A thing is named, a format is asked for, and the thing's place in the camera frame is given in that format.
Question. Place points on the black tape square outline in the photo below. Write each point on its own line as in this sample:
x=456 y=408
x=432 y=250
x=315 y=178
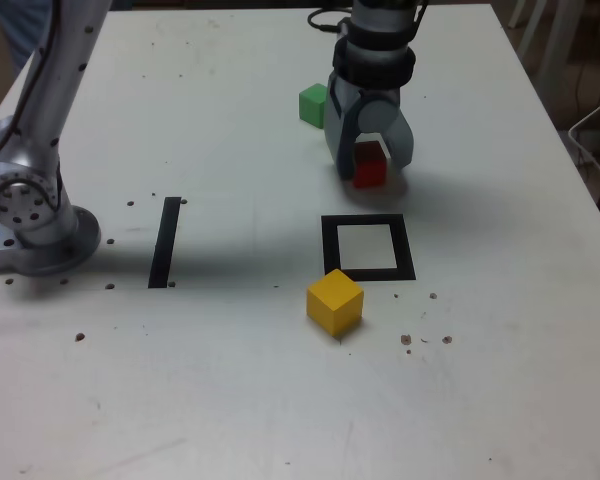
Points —
x=330 y=250

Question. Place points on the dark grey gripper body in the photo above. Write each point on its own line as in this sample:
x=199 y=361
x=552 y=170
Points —
x=375 y=90

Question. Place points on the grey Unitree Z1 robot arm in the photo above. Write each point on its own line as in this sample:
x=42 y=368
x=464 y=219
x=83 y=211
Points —
x=40 y=125

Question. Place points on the red cube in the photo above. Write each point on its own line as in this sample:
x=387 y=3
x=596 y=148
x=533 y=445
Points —
x=371 y=167

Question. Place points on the yellow cube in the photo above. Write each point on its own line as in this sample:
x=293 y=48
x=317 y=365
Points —
x=332 y=300

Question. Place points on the white furniture legs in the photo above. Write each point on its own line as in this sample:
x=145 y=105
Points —
x=555 y=40

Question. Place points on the black tape strip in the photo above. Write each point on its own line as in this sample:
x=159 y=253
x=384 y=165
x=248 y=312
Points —
x=164 y=240

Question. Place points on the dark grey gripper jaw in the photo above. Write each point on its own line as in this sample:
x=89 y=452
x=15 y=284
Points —
x=336 y=135

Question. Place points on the person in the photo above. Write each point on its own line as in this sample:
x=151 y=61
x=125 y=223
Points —
x=20 y=30

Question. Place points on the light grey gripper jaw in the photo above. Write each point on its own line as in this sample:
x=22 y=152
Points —
x=380 y=112

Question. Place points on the green cube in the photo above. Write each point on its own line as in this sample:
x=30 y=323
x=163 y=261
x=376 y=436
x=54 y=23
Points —
x=312 y=105

